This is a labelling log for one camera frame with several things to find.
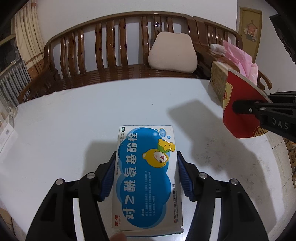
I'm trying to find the red paper cup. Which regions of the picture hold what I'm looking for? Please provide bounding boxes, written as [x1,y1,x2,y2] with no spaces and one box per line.
[223,69,271,138]

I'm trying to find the blue white medicine box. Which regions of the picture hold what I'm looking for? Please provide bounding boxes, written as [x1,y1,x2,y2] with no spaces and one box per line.
[112,125,183,237]

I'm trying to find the pink plastic bag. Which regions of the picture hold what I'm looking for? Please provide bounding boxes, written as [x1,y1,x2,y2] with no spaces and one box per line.
[223,40,258,85]

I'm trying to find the yellowish tissue box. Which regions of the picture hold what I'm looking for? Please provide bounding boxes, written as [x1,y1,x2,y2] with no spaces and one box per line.
[209,60,241,109]

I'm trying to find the grey rolled cloth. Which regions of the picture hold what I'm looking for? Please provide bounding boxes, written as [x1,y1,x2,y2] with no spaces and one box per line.
[210,44,226,56]

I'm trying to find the white box on table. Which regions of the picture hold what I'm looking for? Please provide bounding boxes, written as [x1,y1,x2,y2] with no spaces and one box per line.
[1,123,19,153]

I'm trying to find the yellow wooden door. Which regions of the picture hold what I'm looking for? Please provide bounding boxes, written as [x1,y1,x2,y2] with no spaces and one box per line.
[239,7,262,63]

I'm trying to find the wooden armchair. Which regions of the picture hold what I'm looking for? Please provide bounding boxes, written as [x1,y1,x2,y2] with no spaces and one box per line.
[193,16,273,90]

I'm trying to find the glass mug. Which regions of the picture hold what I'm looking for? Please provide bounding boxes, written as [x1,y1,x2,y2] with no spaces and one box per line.
[6,105,18,118]

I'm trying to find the beige cushion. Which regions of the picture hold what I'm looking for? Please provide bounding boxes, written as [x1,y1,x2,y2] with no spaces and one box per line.
[148,32,198,74]

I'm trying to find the white radiator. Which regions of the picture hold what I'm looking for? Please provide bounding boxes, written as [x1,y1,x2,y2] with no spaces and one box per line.
[1,60,31,108]

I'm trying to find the long wooden bench sofa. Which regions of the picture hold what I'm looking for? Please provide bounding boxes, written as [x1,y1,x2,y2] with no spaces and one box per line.
[18,11,199,103]

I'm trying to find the beige striped curtain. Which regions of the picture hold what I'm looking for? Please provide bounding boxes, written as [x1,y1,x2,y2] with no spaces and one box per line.
[13,1,45,72]

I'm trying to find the cardboard boxes by wall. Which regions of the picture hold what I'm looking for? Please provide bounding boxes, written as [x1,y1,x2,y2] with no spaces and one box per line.
[283,138,296,188]

